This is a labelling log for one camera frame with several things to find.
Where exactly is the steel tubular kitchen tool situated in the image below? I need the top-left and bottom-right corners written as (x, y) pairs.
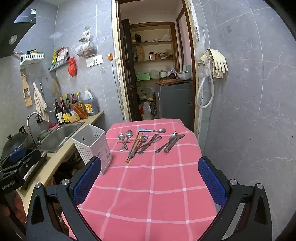
top-left (163, 136), bottom-right (177, 155)

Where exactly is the steel fork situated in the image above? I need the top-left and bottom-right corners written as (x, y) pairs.
top-left (136, 134), bottom-right (149, 155)

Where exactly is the steel faucet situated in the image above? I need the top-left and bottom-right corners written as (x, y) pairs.
top-left (26, 112), bottom-right (45, 147)

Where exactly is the steel sink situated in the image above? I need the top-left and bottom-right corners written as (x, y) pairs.
top-left (37, 122), bottom-right (85, 153)

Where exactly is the brown loofah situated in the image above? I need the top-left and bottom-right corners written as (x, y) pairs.
top-left (51, 78), bottom-right (61, 99)

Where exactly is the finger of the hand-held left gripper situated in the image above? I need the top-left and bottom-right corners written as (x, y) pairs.
top-left (1, 147), bottom-right (28, 166)
top-left (0, 150), bottom-right (42, 180)

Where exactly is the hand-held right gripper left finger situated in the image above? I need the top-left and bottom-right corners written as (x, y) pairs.
top-left (26, 156), bottom-right (109, 241)

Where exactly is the clear bag of dried goods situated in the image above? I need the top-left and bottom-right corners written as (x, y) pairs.
top-left (75, 26), bottom-right (97, 57)

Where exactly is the grey metal wall shelf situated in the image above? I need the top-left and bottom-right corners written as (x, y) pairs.
top-left (48, 56), bottom-right (70, 72)

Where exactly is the white wall rack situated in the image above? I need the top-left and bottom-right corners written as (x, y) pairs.
top-left (20, 52), bottom-right (45, 66)

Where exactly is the pair of cream rubber gloves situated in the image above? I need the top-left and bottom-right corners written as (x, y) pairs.
top-left (200, 48), bottom-right (228, 79)

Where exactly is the beige kitchen counter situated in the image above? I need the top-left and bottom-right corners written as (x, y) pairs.
top-left (17, 111), bottom-right (104, 218)

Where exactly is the black range hood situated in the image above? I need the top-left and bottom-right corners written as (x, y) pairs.
top-left (0, 9), bottom-right (37, 58)

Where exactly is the white plastic bag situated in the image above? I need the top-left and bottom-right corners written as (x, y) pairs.
top-left (139, 101), bottom-right (153, 121)

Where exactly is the dark wooden door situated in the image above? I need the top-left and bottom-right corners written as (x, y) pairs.
top-left (121, 19), bottom-right (142, 122)

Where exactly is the metal pot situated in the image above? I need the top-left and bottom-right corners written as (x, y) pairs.
top-left (177, 71), bottom-right (192, 81)

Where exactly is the wooden cutting board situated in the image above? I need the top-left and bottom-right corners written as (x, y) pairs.
top-left (156, 78), bottom-right (180, 86)

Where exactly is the red seasoning packet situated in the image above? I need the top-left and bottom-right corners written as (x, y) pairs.
top-left (57, 47), bottom-right (69, 62)

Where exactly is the red plastic bag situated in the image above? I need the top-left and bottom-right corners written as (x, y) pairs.
top-left (68, 57), bottom-right (77, 77)

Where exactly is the large oil jug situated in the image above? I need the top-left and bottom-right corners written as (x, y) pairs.
top-left (83, 89), bottom-right (99, 116)

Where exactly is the black wok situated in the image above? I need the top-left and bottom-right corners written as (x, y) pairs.
top-left (1, 134), bottom-right (29, 156)

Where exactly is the grey cabinet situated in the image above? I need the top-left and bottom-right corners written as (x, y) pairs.
top-left (155, 81), bottom-right (194, 133)

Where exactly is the wooden shelf unit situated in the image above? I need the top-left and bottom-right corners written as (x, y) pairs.
top-left (129, 22), bottom-right (179, 81)

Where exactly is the wooden door frame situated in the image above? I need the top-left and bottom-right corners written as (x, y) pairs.
top-left (111, 0), bottom-right (201, 139)

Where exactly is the dark soy sauce bottle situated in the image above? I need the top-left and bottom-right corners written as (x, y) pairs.
top-left (59, 96), bottom-right (71, 124)

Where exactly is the white hose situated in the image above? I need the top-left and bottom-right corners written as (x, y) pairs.
top-left (196, 56), bottom-right (214, 109)

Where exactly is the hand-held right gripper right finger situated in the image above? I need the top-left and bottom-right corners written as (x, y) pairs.
top-left (198, 156), bottom-right (273, 241)

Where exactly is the yellow-label sauce bottle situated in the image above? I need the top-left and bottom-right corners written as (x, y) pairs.
top-left (76, 92), bottom-right (84, 112)

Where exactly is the green box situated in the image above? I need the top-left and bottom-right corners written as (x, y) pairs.
top-left (136, 72), bottom-right (151, 82)

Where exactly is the clear hanging plastic bag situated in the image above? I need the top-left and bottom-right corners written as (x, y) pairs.
top-left (194, 29), bottom-right (207, 77)

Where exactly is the pink checked tablecloth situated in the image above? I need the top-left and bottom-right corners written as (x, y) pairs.
top-left (61, 118), bottom-right (218, 241)

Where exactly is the blue-handled spoon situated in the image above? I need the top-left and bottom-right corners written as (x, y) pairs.
top-left (138, 128), bottom-right (166, 134)

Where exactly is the large steel spoon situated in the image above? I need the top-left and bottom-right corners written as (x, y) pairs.
top-left (122, 130), bottom-right (134, 150)

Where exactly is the white perforated utensil basket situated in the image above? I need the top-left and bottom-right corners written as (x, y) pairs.
top-left (71, 124), bottom-right (113, 175)

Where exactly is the wooden grater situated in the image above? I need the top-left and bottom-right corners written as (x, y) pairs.
top-left (20, 69), bottom-right (33, 108)

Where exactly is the small steel spoon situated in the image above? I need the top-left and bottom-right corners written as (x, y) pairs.
top-left (118, 133), bottom-right (126, 152)

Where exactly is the beige dish towel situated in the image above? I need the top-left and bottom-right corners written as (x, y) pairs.
top-left (33, 82), bottom-right (50, 122)

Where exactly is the steel table knife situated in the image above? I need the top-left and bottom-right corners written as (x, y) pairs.
top-left (138, 134), bottom-right (162, 154)

